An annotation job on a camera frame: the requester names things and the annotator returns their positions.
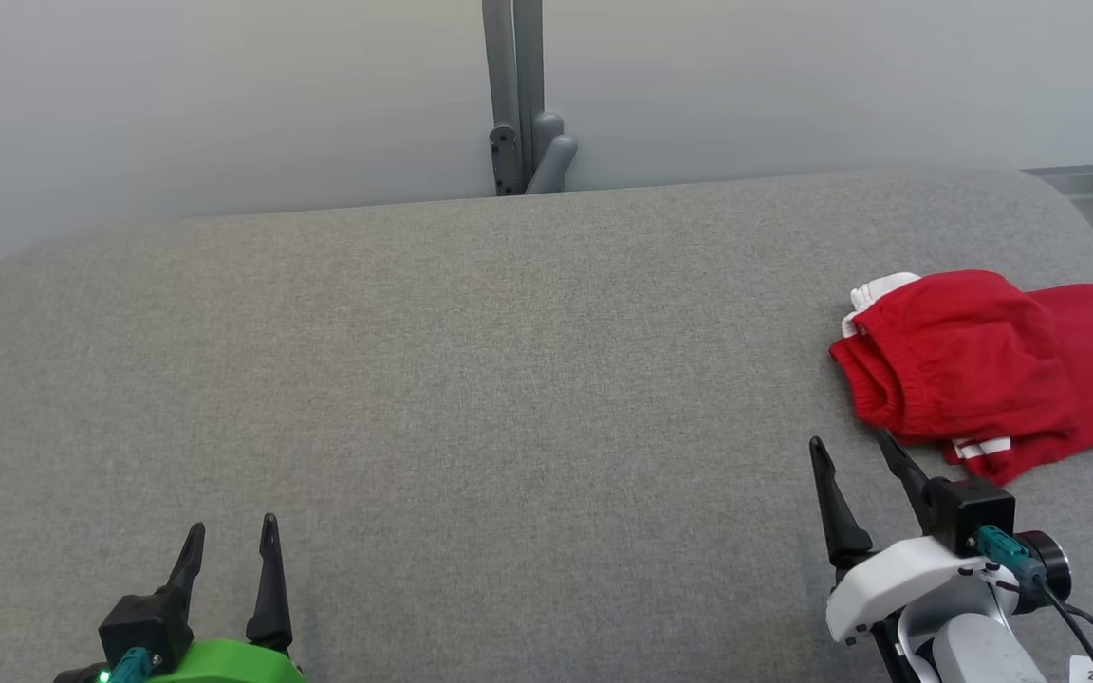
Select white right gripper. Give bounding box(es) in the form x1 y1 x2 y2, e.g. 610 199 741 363
808 432 999 647

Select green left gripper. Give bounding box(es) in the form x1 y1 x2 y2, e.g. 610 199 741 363
143 514 306 683

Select red shorts with white trim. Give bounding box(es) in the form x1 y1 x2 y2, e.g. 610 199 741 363
829 270 1084 447

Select grey fabric sofa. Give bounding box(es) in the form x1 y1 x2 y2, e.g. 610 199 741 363
0 169 1093 683

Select left cable with teal connector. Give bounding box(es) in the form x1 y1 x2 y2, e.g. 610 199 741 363
96 648 154 683

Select cable with teal connector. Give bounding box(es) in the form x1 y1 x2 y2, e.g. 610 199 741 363
96 648 154 683
976 526 1093 683

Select right cable with teal connector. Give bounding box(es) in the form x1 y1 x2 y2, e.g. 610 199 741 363
976 526 1093 683

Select grey metal partition post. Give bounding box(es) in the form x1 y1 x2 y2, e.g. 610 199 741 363
482 0 578 197

